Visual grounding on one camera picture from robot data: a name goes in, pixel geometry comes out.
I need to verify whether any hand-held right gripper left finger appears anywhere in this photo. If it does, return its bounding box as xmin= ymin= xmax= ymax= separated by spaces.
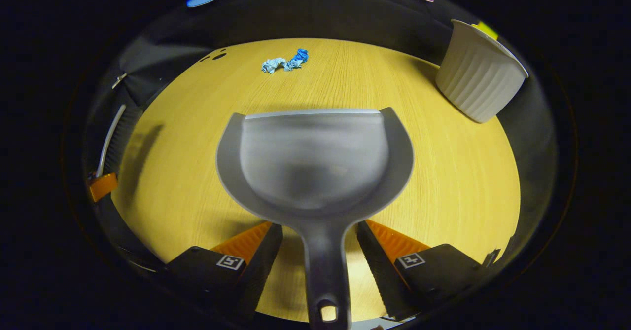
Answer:
xmin=163 ymin=221 xmax=284 ymax=318

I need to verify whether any black backdrop cloth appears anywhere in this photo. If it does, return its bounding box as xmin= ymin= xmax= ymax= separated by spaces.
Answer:
xmin=81 ymin=0 xmax=560 ymax=271

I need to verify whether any light blue paper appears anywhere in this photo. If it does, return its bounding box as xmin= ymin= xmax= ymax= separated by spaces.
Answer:
xmin=261 ymin=57 xmax=302 ymax=74

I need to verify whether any small grey broom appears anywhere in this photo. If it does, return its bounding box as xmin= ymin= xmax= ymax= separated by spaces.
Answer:
xmin=96 ymin=104 xmax=144 ymax=179

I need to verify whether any small grey dustpan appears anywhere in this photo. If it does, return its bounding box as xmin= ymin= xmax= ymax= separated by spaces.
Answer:
xmin=215 ymin=107 xmax=415 ymax=330

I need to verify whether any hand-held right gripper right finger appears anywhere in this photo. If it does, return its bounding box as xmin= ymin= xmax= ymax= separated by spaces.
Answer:
xmin=356 ymin=220 xmax=489 ymax=319

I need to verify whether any grey ribbed garbage bin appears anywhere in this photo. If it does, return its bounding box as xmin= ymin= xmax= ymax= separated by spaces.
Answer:
xmin=435 ymin=19 xmax=529 ymax=123

